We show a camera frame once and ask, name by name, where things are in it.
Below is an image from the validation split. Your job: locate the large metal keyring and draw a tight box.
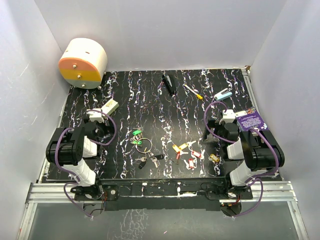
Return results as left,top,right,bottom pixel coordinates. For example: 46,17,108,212
135,137,153,154

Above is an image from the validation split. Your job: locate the silver key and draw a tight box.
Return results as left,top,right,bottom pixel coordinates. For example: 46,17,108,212
151,157,158,168
135,156,146,162

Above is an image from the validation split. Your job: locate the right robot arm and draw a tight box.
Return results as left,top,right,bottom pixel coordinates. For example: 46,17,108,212
203,120,285,199

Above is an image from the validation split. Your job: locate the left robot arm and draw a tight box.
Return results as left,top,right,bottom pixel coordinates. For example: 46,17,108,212
45,117,116,200

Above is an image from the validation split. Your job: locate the purple booklet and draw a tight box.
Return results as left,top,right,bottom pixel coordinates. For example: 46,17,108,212
235,107,269,132

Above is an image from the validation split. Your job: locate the yellow tag far right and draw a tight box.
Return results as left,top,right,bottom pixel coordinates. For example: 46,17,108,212
209,154,220,163

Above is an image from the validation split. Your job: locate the small beige cardboard box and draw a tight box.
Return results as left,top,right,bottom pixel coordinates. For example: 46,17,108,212
101,99,119,116

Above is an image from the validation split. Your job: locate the red tag right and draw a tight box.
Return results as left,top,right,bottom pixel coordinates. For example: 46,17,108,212
191,151,203,159

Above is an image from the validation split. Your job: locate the yellow tag with key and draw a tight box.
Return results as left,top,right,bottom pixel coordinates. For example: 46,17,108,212
178,140,197,151

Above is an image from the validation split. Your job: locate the white pen yellow cap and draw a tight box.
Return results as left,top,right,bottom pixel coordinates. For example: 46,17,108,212
183,84,203,100

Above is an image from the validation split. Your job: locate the red tag lower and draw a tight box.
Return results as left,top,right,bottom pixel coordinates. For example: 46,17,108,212
184,158,195,170

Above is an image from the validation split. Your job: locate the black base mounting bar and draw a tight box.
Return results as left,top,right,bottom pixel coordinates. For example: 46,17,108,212
70,177,253,211

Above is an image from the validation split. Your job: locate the round drawer box pink yellow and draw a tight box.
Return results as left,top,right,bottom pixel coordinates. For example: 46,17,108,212
58,37,108,90

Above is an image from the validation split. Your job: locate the black stapler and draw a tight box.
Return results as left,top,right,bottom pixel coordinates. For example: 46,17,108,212
162,74,177,96

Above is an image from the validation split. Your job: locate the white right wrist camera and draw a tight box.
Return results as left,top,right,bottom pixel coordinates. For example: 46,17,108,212
219,109,236,125

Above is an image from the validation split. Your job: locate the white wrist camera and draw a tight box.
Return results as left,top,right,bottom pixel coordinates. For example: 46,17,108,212
219,109,236,125
86,108,107,123

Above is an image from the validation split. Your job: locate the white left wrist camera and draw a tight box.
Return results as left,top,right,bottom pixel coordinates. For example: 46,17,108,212
86,108,107,123

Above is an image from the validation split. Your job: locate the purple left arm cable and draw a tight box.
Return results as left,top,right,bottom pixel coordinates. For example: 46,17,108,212
57,109,118,218

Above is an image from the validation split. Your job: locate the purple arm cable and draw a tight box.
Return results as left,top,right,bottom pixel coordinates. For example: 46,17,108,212
203,101,280,218
57,109,118,218

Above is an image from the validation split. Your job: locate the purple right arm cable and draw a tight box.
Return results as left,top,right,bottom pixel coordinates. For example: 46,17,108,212
203,101,280,218

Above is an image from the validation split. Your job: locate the aluminium rail frame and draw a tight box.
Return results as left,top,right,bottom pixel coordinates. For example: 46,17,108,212
25,181,309,240

